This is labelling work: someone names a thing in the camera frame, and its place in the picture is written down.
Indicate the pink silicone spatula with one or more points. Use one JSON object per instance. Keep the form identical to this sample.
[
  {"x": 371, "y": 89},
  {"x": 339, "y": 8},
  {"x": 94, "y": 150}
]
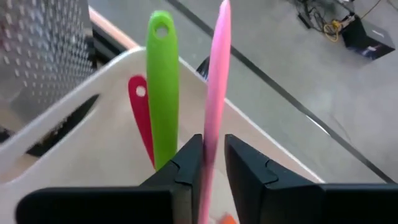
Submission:
[{"x": 217, "y": 77}]

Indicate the white plastic bin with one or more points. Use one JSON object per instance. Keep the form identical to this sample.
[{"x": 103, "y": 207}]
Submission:
[{"x": 93, "y": 149}]

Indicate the black computer tower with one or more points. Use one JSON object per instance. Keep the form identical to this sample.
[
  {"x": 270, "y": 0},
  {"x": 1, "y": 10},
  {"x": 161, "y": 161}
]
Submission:
[{"x": 363, "y": 37}]

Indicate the orange silicone spatula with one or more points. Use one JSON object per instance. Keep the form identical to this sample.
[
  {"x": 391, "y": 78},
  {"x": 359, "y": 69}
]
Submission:
[{"x": 228, "y": 219}]

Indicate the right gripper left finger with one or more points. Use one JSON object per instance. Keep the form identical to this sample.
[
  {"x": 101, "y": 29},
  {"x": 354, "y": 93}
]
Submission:
[{"x": 186, "y": 186}]

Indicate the red silicone spatula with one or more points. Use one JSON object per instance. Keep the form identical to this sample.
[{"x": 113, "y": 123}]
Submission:
[{"x": 141, "y": 112}]

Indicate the green silicone spatula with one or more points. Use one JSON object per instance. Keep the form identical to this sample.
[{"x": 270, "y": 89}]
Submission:
[{"x": 163, "y": 93}]

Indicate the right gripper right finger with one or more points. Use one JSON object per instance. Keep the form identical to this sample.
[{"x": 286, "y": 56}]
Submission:
[{"x": 255, "y": 193}]

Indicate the steel box grater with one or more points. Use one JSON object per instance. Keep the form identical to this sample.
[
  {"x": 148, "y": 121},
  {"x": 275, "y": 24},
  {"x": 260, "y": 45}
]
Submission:
[{"x": 40, "y": 46}]

